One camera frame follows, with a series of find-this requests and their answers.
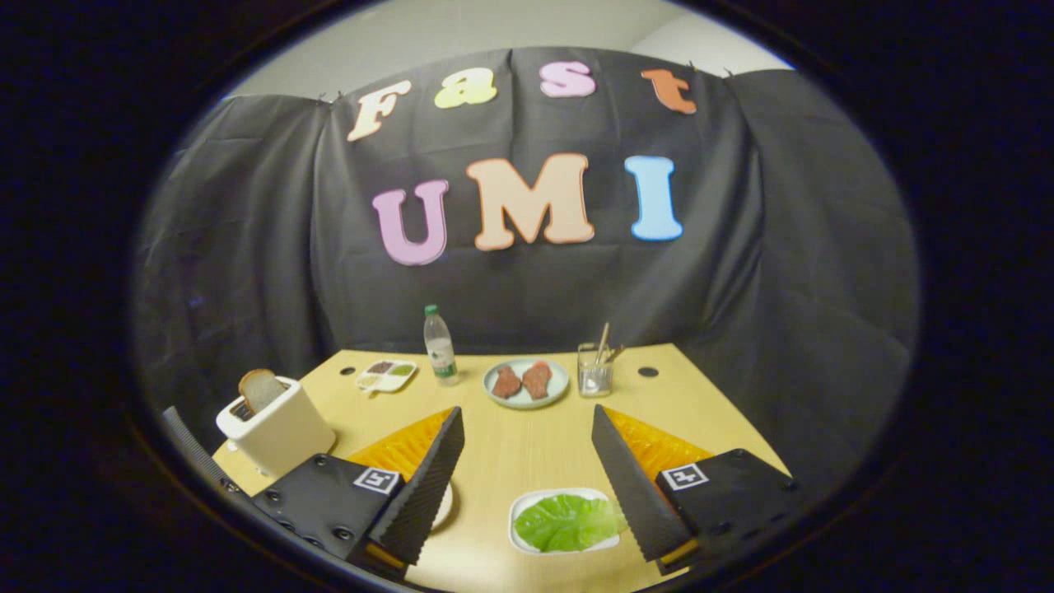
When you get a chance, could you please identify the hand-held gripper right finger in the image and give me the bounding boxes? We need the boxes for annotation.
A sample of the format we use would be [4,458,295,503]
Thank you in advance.
[591,404,801,576]

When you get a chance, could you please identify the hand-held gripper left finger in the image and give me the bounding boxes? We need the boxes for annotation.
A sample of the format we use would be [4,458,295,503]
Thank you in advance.
[252,406,466,579]

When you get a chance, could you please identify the green lettuce leaf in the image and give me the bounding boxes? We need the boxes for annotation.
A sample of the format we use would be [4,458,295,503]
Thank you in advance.
[514,493,628,553]

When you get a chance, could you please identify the white rectangular plate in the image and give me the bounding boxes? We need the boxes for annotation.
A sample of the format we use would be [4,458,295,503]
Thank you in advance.
[508,488,621,555]

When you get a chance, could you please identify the clear glass utensil holder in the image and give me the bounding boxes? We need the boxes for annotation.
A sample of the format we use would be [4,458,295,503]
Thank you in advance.
[577,343,614,399]

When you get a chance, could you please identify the white divided sauce dish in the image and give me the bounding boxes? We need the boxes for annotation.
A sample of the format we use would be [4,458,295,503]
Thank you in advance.
[355,359,418,395]

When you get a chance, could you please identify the clear plastic water bottle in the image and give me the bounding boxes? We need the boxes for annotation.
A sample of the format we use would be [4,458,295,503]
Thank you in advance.
[423,305,460,388]

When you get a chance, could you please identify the light green round plate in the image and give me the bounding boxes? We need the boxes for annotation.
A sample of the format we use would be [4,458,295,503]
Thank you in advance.
[483,357,571,410]

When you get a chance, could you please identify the wooden chopsticks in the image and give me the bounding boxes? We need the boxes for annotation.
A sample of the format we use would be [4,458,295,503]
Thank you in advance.
[595,322,627,367]

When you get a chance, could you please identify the white toaster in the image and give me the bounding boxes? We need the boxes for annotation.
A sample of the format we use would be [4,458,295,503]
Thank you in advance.
[216,376,337,478]

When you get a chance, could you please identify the slice of bread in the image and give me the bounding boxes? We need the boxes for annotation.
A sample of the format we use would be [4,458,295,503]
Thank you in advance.
[238,368,288,415]

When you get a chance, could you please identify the black backdrop cloth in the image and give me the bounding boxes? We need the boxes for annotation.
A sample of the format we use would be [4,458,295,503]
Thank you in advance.
[132,47,921,495]

